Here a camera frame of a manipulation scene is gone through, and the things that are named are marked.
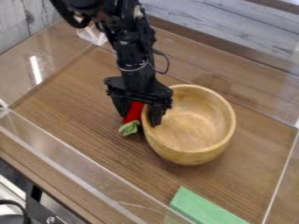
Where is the black thick cable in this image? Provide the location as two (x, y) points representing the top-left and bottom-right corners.
(48, 0), (95, 30)

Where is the red plush strawberry toy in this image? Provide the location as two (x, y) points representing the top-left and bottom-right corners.
(117, 101), (144, 137)

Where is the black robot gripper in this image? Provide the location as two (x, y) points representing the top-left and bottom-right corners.
(104, 68), (174, 127)

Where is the clear acrylic corner bracket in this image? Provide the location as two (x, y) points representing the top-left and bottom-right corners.
(76, 24), (108, 46)

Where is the wooden bowl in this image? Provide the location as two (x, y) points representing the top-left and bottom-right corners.
(142, 84), (236, 165)

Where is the clear acrylic front wall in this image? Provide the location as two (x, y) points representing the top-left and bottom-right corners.
(0, 108), (192, 224)

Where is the black cable loop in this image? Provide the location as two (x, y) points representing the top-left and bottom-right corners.
(147, 48), (172, 75)

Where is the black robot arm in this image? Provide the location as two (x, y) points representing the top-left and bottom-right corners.
(51, 0), (174, 126)

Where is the green foam block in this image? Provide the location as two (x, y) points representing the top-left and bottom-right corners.
(170, 186), (250, 224)

